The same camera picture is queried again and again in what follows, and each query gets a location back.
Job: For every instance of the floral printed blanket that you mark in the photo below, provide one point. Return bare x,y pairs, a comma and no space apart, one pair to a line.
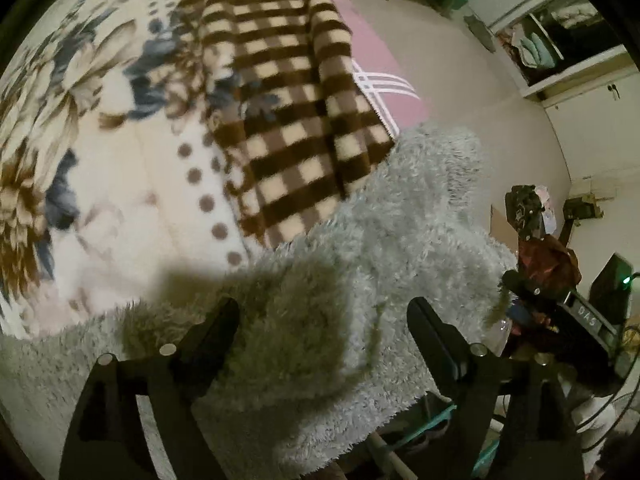
125,160

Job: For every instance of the grey shoes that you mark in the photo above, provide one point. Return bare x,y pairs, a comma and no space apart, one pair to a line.
481,32

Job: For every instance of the dark red cloth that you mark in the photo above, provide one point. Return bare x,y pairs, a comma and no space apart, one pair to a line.
550,262

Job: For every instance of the pink white-striped mat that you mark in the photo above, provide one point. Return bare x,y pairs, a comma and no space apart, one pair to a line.
375,60

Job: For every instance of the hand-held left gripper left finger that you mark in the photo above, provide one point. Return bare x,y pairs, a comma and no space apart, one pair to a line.
220,327

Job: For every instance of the dark wall device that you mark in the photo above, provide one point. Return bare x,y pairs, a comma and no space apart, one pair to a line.
582,208

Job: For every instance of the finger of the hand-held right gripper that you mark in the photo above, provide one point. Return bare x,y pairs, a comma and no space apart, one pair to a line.
520,285

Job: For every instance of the white cloth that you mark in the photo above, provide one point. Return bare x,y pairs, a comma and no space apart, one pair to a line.
592,425

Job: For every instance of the folded teal clothes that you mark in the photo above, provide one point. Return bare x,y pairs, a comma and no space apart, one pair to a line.
537,50

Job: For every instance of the teal frame rack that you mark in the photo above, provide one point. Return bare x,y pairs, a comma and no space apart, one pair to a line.
430,427

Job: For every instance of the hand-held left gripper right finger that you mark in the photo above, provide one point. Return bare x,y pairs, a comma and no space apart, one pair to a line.
430,332

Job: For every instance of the brown cardboard piece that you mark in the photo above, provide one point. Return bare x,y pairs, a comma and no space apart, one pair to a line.
502,230

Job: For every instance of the grey fluffy blanket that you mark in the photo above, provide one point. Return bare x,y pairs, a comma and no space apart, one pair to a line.
400,220

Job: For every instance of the black gadget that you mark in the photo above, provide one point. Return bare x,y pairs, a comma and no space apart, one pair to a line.
525,212

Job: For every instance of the white wardrobe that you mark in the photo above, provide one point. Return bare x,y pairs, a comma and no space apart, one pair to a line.
590,135

